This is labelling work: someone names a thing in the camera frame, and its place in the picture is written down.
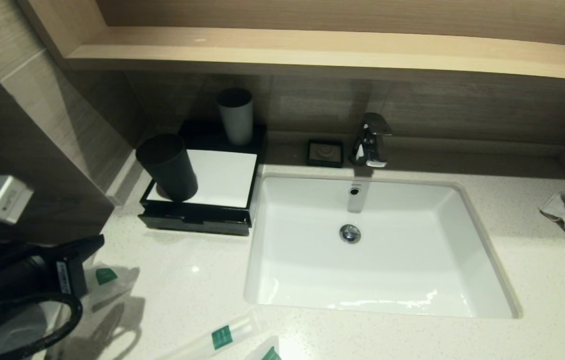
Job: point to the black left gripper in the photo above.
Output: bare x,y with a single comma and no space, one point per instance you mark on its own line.
57,272

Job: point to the black plastic cup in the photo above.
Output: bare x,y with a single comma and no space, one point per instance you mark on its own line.
170,170

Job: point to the black amenity drawer box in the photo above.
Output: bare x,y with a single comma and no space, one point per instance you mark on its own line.
212,220

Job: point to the small square green-label packet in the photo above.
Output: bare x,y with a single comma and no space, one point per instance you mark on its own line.
110,280

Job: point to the white bathtub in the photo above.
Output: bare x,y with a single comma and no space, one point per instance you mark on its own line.
17,327

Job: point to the wide toothbrush packet green label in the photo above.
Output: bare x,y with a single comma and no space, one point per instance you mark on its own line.
217,337

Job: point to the light grey plastic cup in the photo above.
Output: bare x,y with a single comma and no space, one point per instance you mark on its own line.
236,122

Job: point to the small packet green corner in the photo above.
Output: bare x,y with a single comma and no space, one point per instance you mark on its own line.
265,352

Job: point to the black square soap dish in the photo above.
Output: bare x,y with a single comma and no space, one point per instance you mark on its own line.
324,152

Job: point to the chrome sink drain stopper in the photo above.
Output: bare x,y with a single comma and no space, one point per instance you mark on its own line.
350,233

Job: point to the white ceramic sink basin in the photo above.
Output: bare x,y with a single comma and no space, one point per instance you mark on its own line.
387,280

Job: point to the chrome sink faucet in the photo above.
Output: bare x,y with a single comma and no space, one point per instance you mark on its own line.
371,142

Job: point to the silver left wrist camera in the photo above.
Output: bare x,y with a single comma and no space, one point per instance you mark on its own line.
7,199

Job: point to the wooden wall shelf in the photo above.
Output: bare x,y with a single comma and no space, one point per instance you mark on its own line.
312,50

